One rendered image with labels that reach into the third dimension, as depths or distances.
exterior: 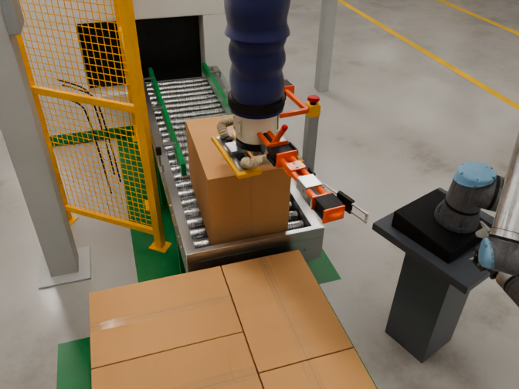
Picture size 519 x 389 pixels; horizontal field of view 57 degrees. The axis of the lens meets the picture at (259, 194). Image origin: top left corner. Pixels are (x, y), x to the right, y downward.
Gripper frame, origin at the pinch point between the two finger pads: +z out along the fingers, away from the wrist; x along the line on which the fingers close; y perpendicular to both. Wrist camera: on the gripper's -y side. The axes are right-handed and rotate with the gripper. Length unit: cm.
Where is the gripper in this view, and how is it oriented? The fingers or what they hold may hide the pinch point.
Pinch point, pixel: (478, 235)
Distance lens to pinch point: 196.5
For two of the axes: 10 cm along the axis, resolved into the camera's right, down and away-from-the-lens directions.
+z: -2.1, -5.5, 8.1
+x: 0.7, 8.2, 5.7
